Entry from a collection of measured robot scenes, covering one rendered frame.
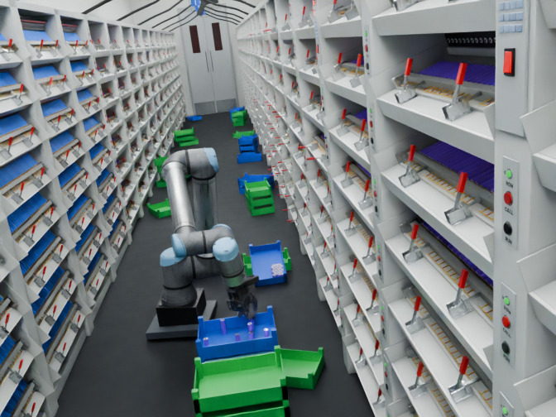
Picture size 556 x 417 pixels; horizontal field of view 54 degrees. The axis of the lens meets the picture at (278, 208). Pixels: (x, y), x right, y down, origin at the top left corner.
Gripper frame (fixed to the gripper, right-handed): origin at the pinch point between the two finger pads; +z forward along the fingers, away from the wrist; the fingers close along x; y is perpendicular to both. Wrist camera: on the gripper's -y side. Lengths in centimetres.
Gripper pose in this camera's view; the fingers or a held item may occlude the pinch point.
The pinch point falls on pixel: (251, 314)
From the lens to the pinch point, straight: 222.1
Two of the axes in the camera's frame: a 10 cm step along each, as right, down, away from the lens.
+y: -3.7, 5.5, -7.5
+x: 9.0, 0.3, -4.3
